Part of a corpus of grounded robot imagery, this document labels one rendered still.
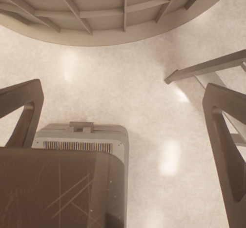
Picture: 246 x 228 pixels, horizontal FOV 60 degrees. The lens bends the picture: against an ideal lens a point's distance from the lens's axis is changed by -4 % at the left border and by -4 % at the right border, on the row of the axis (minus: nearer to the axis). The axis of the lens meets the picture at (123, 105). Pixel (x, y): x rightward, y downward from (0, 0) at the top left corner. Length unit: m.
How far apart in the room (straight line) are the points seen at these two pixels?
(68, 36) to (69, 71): 0.21
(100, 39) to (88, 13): 0.38
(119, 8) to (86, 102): 0.63
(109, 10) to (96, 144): 0.63
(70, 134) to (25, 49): 0.62
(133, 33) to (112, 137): 0.61
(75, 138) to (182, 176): 0.76
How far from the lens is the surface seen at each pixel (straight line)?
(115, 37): 1.32
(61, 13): 1.00
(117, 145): 1.12
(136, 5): 0.97
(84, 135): 1.14
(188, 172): 1.52
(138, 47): 1.34
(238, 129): 1.20
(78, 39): 1.35
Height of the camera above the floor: 1.33
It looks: 83 degrees down
